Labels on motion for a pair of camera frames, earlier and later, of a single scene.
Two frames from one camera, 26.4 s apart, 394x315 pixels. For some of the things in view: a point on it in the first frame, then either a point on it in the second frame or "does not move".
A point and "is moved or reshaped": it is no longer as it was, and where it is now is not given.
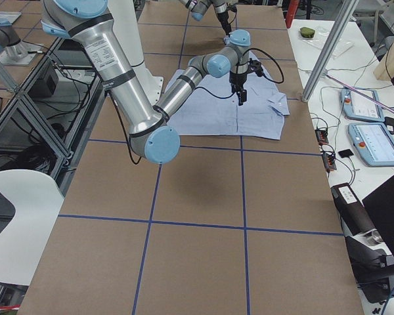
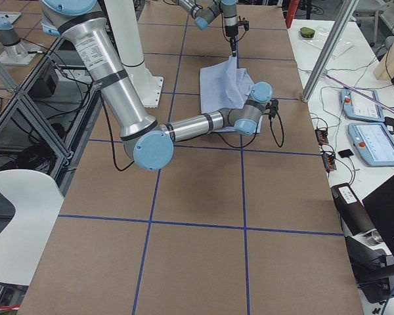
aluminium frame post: (347, 9) does not move
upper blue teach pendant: (357, 107) does not move
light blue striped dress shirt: (213, 110) is moved or reshaped
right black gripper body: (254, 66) to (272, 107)
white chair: (14, 255) does not move
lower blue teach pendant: (375, 145) does not move
